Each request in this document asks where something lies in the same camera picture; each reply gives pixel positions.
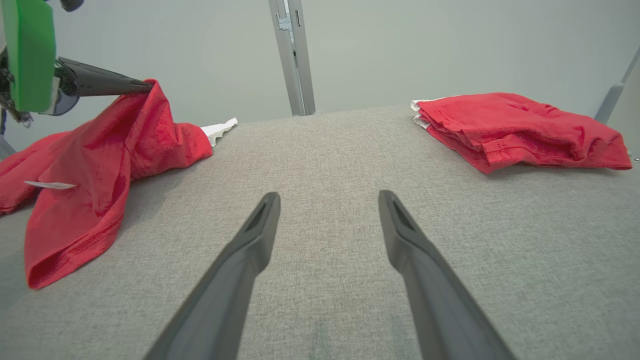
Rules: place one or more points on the grey slanted metal post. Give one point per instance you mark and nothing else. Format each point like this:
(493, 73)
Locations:
(612, 97)

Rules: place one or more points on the grey upright partition post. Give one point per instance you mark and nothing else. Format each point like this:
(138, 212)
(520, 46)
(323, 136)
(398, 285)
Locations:
(295, 60)

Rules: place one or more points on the red shorts with white stripe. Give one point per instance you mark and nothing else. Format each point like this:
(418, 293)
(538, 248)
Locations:
(520, 130)

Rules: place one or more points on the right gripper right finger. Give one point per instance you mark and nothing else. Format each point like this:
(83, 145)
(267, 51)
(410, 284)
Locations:
(435, 295)

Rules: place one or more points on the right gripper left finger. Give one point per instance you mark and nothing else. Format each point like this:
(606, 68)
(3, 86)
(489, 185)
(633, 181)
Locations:
(225, 290)

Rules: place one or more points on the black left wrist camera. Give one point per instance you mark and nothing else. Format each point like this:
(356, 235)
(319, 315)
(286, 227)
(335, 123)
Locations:
(71, 4)

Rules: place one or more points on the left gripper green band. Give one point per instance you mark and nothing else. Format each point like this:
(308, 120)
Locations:
(30, 55)

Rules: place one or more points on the red basketball jersey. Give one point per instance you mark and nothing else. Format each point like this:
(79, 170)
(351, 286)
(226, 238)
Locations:
(100, 165)

